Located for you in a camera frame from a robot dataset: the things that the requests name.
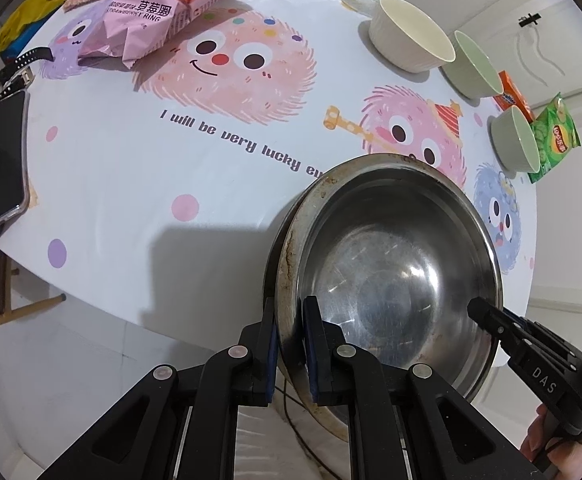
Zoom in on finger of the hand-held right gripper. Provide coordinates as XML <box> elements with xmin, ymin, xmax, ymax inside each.
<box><xmin>467</xmin><ymin>297</ymin><xmax>539</xmax><ymax>361</ymax></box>

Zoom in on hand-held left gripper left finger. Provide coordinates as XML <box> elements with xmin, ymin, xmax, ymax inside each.
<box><xmin>38</xmin><ymin>296</ymin><xmax>279</xmax><ymax>480</ymax></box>

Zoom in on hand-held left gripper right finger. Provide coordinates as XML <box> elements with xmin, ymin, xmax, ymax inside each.
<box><xmin>303</xmin><ymin>295</ymin><xmax>539</xmax><ymax>480</ymax></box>

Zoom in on large steel bowl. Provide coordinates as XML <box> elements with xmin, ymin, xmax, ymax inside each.
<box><xmin>262</xmin><ymin>192</ymin><xmax>296</xmax><ymax>376</ymax></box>

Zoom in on stained steel bowl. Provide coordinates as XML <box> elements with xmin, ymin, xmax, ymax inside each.
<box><xmin>275</xmin><ymin>154</ymin><xmax>504</xmax><ymax>443</ymax></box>

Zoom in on green ribbed ceramic bowl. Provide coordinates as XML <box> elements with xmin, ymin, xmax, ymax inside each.
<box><xmin>489</xmin><ymin>104</ymin><xmax>542</xmax><ymax>175</ymax></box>
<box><xmin>442</xmin><ymin>30</ymin><xmax>506</xmax><ymax>100</ymax></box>

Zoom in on cream ceramic bowl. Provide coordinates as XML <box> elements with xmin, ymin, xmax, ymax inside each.
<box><xmin>368</xmin><ymin>0</ymin><xmax>456</xmax><ymax>75</ymax></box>

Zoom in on person's right hand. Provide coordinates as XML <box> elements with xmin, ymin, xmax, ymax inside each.
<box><xmin>518</xmin><ymin>402</ymin><xmax>582</xmax><ymax>480</ymax></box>

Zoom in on green chips bag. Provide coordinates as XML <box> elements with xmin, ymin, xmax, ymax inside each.
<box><xmin>527</xmin><ymin>92</ymin><xmax>582</xmax><ymax>184</ymax></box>

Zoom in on orange biscuit box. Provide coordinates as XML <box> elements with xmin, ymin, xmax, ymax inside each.
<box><xmin>493</xmin><ymin>70</ymin><xmax>536</xmax><ymax>122</ymax></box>

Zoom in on printed tablecloth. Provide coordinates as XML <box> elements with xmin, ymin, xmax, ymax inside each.
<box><xmin>0</xmin><ymin>0</ymin><xmax>539</xmax><ymax>376</ymax></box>

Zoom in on light wooden bar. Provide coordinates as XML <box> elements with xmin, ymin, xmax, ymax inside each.
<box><xmin>0</xmin><ymin>294</ymin><xmax>68</xmax><ymax>335</ymax></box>

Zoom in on white room door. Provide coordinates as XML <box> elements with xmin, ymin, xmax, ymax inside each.
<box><xmin>458</xmin><ymin>0</ymin><xmax>582</xmax><ymax>161</ymax></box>

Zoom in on pink snack bag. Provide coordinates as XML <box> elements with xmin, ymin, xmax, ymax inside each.
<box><xmin>77</xmin><ymin>0</ymin><xmax>272</xmax><ymax>70</ymax></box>

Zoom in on black wristwatch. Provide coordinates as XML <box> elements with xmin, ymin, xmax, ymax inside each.
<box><xmin>0</xmin><ymin>46</ymin><xmax>54</xmax><ymax>106</ymax></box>

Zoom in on yellow cloth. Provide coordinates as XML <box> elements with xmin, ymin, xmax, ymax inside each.
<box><xmin>0</xmin><ymin>0</ymin><xmax>66</xmax><ymax>53</ymax></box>

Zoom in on black cable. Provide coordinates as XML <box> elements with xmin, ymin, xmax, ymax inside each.
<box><xmin>281</xmin><ymin>380</ymin><xmax>342</xmax><ymax>480</ymax></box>

